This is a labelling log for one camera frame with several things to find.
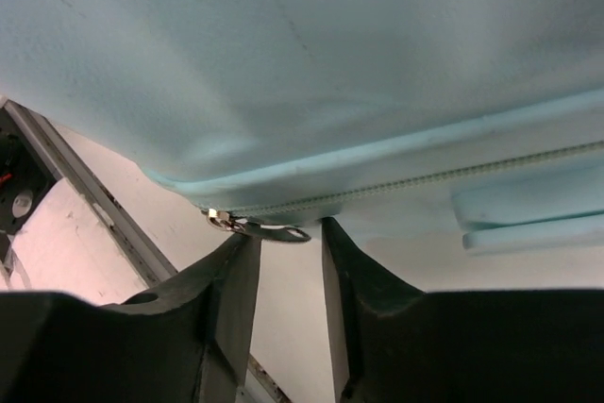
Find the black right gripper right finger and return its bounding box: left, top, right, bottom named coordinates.
left=322, top=218, right=603, bottom=402

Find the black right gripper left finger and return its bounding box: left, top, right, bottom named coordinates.
left=1, top=234, right=260, bottom=402

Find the light blue hard-shell suitcase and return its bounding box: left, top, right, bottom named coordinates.
left=1, top=0, right=603, bottom=253

